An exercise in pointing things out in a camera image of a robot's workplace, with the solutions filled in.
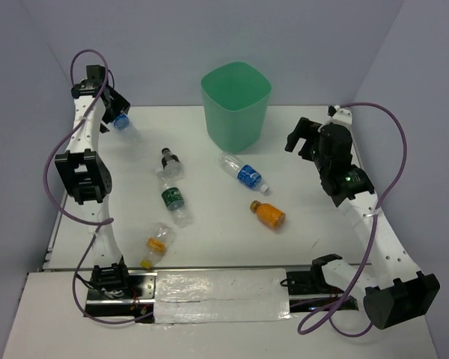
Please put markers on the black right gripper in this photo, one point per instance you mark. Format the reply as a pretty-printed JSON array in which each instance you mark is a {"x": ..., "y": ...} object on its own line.
[{"x": 301, "y": 131}]

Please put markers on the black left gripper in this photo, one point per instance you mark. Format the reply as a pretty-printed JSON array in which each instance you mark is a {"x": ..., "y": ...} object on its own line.
[{"x": 122, "y": 105}]

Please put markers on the blue label clear bottle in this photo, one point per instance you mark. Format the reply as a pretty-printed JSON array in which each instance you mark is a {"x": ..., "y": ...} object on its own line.
[{"x": 124, "y": 127}]

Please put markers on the black label bottle black cap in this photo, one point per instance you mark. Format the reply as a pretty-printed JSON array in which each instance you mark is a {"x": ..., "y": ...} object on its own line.
[{"x": 172, "y": 168}]

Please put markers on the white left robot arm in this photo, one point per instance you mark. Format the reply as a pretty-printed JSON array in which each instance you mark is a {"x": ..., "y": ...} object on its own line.
[{"x": 88, "y": 181}]

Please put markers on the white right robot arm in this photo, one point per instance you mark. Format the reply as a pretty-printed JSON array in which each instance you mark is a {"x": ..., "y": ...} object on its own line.
[{"x": 397, "y": 290}]

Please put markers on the green plastic bin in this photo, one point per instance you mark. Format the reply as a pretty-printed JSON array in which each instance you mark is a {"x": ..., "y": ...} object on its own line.
[{"x": 235, "y": 97}]

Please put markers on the blue label bottle white cap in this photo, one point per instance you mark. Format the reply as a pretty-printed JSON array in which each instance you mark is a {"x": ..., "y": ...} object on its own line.
[{"x": 243, "y": 173}]

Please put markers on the orange juice bottle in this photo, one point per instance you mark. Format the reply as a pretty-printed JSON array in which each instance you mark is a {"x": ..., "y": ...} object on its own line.
[{"x": 268, "y": 214}]

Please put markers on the green label clear bottle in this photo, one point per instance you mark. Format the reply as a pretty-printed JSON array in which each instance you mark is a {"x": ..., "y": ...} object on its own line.
[{"x": 175, "y": 204}]

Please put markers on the orange label bottle yellow cap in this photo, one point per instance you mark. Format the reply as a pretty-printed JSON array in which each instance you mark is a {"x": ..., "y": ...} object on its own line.
[{"x": 156, "y": 245}]

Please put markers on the silver tape patch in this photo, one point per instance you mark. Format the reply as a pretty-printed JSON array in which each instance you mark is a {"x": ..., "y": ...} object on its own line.
[{"x": 238, "y": 295}]

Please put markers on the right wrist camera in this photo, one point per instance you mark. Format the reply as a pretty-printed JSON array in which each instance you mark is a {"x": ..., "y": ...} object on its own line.
[{"x": 338, "y": 115}]

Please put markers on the black metal base rail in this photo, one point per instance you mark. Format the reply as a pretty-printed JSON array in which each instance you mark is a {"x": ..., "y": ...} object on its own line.
[{"x": 303, "y": 294}]

